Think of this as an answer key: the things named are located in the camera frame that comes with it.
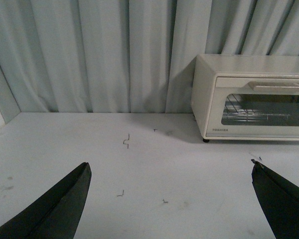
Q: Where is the wire oven rack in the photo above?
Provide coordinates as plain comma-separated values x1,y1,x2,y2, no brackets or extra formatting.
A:
221,94,291,126

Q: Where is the white glass oven door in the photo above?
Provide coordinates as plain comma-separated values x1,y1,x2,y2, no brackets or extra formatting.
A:
205,77,299,138

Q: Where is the white Toshiba toaster oven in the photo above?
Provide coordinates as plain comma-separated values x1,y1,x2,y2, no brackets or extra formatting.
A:
191,54,299,141

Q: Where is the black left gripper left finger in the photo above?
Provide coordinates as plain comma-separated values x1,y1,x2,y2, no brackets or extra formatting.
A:
0,162,92,239

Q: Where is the pale blue curtain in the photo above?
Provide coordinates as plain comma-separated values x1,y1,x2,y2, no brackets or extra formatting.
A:
0,0,299,126

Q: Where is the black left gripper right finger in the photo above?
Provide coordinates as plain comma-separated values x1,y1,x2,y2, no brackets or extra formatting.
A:
251,159,299,239

